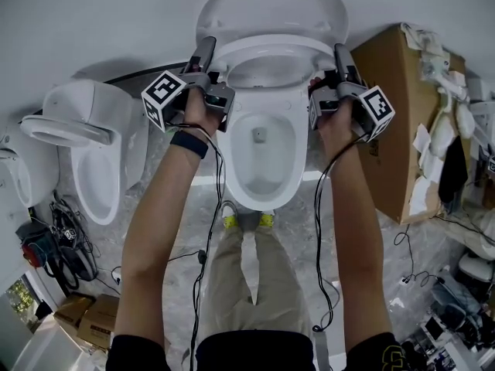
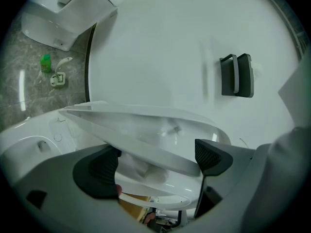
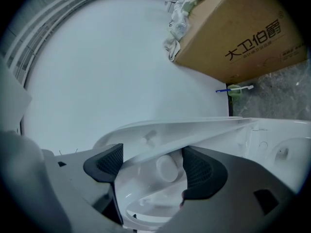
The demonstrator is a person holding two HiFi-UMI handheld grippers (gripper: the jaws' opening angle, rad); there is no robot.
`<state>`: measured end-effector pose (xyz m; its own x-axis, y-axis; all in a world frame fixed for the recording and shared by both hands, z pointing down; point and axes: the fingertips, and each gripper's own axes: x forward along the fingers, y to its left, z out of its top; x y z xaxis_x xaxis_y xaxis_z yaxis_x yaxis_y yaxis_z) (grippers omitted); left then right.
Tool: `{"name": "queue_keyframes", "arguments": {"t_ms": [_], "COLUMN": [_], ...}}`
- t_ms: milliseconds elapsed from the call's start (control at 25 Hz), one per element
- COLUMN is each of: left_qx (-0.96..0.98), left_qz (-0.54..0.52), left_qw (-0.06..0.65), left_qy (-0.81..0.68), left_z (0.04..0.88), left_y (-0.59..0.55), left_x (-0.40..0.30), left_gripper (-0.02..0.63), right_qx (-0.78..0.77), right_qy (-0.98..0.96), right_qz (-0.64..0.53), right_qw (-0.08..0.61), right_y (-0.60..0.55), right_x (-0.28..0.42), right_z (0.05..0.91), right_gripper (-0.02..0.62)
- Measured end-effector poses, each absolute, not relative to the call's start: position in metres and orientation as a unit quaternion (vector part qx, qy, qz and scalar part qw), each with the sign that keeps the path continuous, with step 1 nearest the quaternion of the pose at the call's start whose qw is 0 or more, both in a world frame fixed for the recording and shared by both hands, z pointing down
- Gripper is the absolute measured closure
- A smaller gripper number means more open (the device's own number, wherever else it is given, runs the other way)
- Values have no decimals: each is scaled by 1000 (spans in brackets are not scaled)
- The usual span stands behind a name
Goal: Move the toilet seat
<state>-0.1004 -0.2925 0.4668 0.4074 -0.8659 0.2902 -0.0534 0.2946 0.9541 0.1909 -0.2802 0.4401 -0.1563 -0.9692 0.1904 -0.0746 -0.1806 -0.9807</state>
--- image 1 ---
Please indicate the glass window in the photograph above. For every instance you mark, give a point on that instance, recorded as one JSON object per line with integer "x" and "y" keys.
{"x": 19, "y": 296}

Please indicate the red and black power tool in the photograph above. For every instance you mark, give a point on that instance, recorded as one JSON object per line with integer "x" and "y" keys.
{"x": 31, "y": 253}

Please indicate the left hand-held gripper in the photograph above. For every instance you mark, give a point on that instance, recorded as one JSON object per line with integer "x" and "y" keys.
{"x": 162, "y": 95}

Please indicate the white square-backed toilet bowl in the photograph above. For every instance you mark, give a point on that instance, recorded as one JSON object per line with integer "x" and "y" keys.
{"x": 263, "y": 168}

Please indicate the idle grey hand-held gripper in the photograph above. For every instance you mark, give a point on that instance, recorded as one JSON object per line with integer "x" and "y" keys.
{"x": 69, "y": 234}

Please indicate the white pipe fitting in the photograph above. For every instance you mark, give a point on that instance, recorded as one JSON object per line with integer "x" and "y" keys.
{"x": 444, "y": 79}

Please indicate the white oval plastic pod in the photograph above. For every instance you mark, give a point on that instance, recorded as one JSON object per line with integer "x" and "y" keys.
{"x": 441, "y": 133}
{"x": 465, "y": 120}

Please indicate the black cloth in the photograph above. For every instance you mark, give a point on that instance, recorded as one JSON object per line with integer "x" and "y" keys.
{"x": 452, "y": 172}

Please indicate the person's left shoe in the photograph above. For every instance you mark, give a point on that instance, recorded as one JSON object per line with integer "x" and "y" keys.
{"x": 230, "y": 220}

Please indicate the person's dark shirt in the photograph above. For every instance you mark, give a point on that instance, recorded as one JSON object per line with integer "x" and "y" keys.
{"x": 251, "y": 352}

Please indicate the person's right hand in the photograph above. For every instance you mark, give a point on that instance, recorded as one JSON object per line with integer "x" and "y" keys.
{"x": 342, "y": 124}

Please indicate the person's left hand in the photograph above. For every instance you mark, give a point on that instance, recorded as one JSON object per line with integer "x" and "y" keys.
{"x": 199, "y": 116}

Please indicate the person's shoe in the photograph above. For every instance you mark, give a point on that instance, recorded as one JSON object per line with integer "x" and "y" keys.
{"x": 230, "y": 220}
{"x": 267, "y": 219}

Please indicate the small brown cardboard box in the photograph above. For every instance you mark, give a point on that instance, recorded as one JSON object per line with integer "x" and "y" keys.
{"x": 71, "y": 309}

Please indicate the white egg-shaped toilet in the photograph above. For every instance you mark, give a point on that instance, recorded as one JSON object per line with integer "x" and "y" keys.
{"x": 15, "y": 176}

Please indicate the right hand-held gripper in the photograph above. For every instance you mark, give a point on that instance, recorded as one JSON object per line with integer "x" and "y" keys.
{"x": 377, "y": 108}

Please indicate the labelled brown cardboard box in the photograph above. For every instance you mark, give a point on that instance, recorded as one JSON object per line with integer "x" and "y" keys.
{"x": 98, "y": 319}

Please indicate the white tall-backed toilet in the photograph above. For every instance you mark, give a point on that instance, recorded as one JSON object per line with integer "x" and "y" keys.
{"x": 127, "y": 130}

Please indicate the person's right shoe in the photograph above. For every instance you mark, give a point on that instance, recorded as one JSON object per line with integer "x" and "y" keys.
{"x": 267, "y": 219}

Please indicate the person's right forearm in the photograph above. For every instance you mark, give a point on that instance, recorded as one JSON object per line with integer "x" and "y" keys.
{"x": 356, "y": 226}

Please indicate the small white power socket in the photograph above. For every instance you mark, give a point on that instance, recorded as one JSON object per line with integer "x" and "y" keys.
{"x": 405, "y": 280}

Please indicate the person's beige trousers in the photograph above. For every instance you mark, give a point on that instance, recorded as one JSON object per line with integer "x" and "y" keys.
{"x": 278, "y": 276}

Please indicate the white glossy fixture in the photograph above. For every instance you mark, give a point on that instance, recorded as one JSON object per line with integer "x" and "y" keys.
{"x": 50, "y": 350}

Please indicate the crumpled white plastic wrap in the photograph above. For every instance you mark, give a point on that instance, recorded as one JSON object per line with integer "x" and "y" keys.
{"x": 419, "y": 37}

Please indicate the large brown cardboard box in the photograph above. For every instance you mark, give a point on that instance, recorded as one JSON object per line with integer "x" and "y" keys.
{"x": 398, "y": 168}

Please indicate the black wristwatch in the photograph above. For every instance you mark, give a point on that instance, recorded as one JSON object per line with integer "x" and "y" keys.
{"x": 189, "y": 144}

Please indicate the white paper sheets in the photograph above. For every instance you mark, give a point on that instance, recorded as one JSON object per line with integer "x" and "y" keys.
{"x": 419, "y": 199}

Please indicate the person's left forearm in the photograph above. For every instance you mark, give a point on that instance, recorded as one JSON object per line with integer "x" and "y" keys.
{"x": 154, "y": 226}

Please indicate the clutter of electronic equipment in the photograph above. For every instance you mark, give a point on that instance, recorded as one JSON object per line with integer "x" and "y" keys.
{"x": 456, "y": 315}

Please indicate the white power strip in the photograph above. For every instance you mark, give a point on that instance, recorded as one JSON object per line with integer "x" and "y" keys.
{"x": 116, "y": 277}

